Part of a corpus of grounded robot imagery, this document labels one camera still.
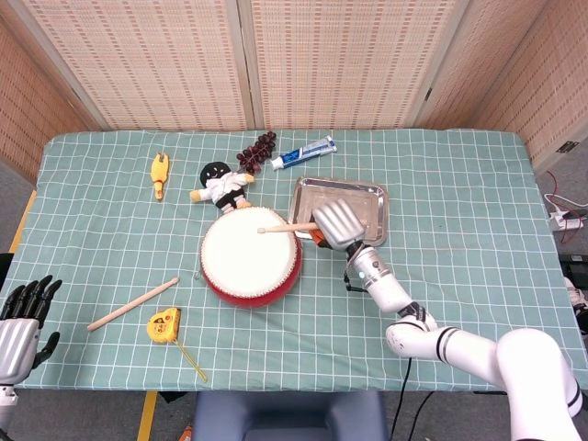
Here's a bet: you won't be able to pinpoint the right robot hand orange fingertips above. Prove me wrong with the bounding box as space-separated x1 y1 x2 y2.
310 198 368 252

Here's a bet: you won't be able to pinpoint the yellow tape measure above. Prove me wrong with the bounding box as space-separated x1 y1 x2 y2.
145 307 209 383

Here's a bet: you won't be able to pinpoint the wooden drumstick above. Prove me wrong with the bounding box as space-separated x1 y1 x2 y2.
86 277 180 333
256 219 368 235

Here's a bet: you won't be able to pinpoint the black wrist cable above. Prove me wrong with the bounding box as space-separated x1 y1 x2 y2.
343 266 368 293

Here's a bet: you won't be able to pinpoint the yellow rubber chicken toy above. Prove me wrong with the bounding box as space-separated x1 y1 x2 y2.
150 153 170 203

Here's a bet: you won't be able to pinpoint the purple grape bunch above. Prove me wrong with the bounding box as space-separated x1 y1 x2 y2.
235 130 277 175

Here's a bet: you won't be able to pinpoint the rectangular metal tray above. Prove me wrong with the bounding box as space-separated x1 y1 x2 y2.
288 176 390 244

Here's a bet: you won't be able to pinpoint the red drum white skin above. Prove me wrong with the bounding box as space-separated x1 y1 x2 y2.
192 206 304 308

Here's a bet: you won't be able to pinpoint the blue white toothpaste tube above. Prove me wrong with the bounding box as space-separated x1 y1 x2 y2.
269 136 337 172

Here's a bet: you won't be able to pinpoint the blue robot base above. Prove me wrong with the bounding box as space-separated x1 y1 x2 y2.
192 390 390 441

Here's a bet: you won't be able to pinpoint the white power strip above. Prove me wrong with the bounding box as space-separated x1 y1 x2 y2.
548 209 588 231

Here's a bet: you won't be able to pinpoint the black white penguin toy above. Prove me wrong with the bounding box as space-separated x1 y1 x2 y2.
189 161 255 214

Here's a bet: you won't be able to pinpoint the woven folding screen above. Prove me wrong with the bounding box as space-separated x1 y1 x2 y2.
0 0 588 185

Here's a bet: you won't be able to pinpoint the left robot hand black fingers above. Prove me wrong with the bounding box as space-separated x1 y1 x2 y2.
0 275 63 385

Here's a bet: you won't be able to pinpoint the black floor cable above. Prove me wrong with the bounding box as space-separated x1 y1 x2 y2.
390 356 413 441

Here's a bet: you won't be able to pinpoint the green checked tablecloth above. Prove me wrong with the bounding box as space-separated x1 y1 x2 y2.
0 128 573 394

